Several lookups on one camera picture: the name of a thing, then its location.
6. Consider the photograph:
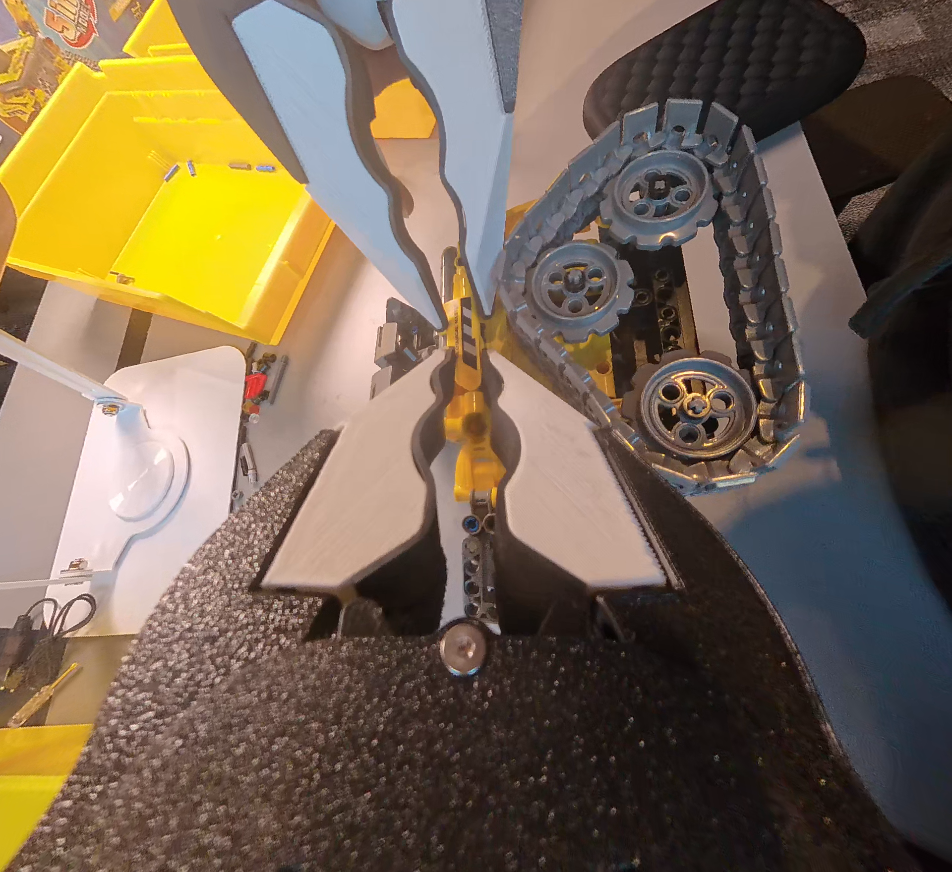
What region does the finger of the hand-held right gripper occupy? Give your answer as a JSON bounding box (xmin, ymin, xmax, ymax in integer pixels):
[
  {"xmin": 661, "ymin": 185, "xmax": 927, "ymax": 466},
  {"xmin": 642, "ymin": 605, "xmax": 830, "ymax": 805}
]
[
  {"xmin": 232, "ymin": 0, "xmax": 451, "ymax": 330},
  {"xmin": 379, "ymin": 0, "xmax": 516, "ymax": 320}
]

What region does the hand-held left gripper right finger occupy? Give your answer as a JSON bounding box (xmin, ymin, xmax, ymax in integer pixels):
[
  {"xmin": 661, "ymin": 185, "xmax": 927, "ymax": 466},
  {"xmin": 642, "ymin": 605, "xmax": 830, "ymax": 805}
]
[{"xmin": 485, "ymin": 351, "xmax": 684, "ymax": 635}]

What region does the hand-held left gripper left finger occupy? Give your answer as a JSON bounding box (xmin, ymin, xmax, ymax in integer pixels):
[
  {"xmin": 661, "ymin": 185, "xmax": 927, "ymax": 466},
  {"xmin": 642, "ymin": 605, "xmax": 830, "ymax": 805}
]
[{"xmin": 260, "ymin": 351, "xmax": 456, "ymax": 637}]

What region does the yellow brick toy robot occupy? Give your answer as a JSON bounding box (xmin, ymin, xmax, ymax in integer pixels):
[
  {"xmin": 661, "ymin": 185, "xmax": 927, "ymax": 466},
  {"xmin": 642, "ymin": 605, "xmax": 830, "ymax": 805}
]
[{"xmin": 370, "ymin": 97, "xmax": 810, "ymax": 626}]

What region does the grey desk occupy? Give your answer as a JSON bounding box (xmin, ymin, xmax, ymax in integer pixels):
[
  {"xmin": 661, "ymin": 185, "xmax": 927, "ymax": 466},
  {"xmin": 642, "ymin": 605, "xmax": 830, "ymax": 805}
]
[{"xmin": 0, "ymin": 0, "xmax": 952, "ymax": 862}]

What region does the blue robot kit box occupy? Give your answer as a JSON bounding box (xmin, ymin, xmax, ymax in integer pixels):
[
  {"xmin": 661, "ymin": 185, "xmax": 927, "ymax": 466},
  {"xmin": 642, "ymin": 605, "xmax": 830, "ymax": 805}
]
[{"xmin": 0, "ymin": 0, "xmax": 140, "ymax": 137}]

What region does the white book stand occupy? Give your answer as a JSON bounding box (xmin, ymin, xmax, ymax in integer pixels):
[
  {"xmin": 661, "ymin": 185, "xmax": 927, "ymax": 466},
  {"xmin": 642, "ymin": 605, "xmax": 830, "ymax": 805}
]
[{"xmin": 0, "ymin": 331, "xmax": 248, "ymax": 639}]

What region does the black chair armrest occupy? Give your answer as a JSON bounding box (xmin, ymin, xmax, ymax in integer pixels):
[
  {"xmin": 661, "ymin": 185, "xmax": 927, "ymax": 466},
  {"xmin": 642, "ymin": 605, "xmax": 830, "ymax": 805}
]
[{"xmin": 582, "ymin": 0, "xmax": 869, "ymax": 144}]

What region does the person's black printed hoodie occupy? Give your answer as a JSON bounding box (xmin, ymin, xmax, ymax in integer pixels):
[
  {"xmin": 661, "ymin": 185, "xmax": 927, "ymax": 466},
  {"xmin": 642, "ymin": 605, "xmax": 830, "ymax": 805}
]
[{"xmin": 848, "ymin": 132, "xmax": 952, "ymax": 590}]

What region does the yellow screwdriver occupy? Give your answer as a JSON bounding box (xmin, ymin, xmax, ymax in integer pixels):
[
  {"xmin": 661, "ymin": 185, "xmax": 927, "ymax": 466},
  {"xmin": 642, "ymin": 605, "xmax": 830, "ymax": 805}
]
[{"xmin": 3, "ymin": 661, "xmax": 81, "ymax": 729}]

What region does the black cable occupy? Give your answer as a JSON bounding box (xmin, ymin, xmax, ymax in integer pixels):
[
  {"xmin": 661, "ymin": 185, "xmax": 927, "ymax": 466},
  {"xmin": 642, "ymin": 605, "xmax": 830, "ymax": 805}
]
[{"xmin": 0, "ymin": 591, "xmax": 99, "ymax": 696}]

